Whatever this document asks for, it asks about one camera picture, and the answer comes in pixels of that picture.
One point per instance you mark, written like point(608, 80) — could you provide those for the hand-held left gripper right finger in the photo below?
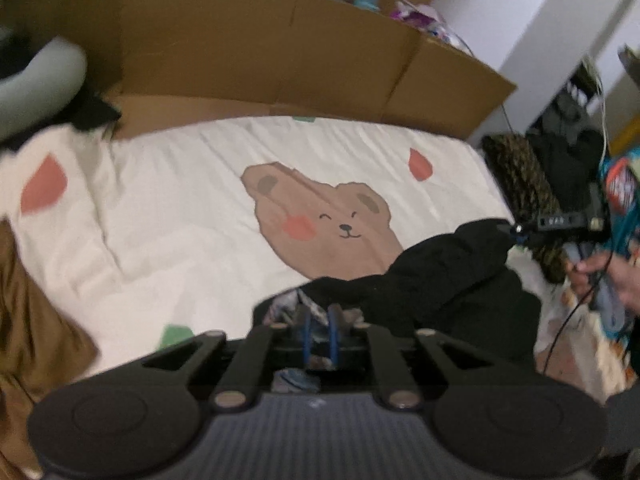
point(334, 330)

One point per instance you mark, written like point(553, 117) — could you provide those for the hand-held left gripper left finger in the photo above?
point(306, 330)

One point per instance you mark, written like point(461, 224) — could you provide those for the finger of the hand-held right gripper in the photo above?
point(522, 234)

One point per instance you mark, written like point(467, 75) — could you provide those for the leopard print cloth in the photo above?
point(525, 180)

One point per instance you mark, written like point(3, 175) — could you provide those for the black pants with bear print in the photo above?
point(440, 280)

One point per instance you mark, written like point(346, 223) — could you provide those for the person's right hand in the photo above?
point(622, 275)

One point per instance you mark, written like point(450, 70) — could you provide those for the black cloth heap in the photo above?
point(565, 160)

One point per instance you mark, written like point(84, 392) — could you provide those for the blue cartoon printed cloth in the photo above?
point(620, 190)

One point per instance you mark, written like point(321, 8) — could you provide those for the cream bear printed blanket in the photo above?
point(175, 220)

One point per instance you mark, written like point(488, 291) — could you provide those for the purple and white refill packet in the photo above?
point(425, 20)

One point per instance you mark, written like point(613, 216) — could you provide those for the brown garment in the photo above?
point(35, 330)

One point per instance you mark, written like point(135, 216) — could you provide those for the folded cardboard sheet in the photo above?
point(250, 50)

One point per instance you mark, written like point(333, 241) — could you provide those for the small dark cloth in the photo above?
point(92, 112)

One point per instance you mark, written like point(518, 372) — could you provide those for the grey neck pillow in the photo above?
point(40, 80)

